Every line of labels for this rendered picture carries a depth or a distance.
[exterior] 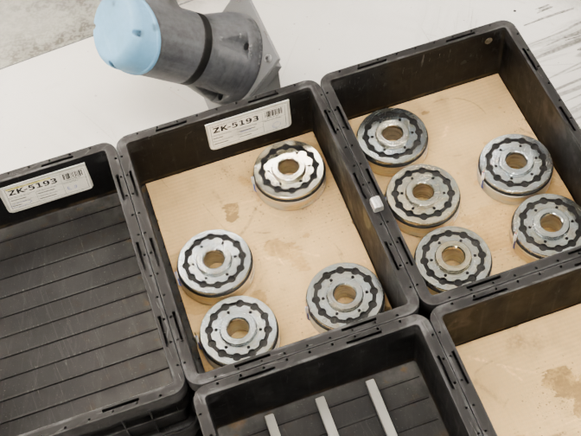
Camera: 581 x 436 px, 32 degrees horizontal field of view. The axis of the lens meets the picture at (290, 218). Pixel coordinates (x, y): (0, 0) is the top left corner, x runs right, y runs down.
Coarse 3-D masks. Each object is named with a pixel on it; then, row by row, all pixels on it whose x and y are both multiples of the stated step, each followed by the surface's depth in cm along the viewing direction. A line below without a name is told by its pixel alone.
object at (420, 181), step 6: (414, 180) 143; (420, 180) 143; (426, 180) 143; (432, 180) 143; (408, 186) 143; (414, 186) 143; (432, 186) 142; (438, 186) 142; (408, 192) 142; (438, 192) 142; (408, 198) 142; (414, 198) 141; (432, 198) 141; (438, 198) 141; (414, 204) 141; (420, 204) 141; (426, 204) 141; (432, 204) 141
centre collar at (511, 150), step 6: (504, 150) 145; (510, 150) 145; (516, 150) 145; (522, 150) 145; (504, 156) 144; (522, 156) 145; (528, 156) 144; (498, 162) 144; (504, 162) 144; (528, 162) 143; (504, 168) 143; (510, 168) 143; (522, 168) 143; (528, 168) 143; (510, 174) 143; (516, 174) 142; (522, 174) 143
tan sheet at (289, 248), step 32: (224, 160) 152; (160, 192) 150; (192, 192) 149; (224, 192) 149; (256, 192) 148; (160, 224) 147; (192, 224) 146; (224, 224) 146; (256, 224) 146; (288, 224) 145; (320, 224) 145; (352, 224) 144; (256, 256) 143; (288, 256) 142; (320, 256) 142; (352, 256) 141; (256, 288) 140; (288, 288) 140; (192, 320) 138; (288, 320) 137
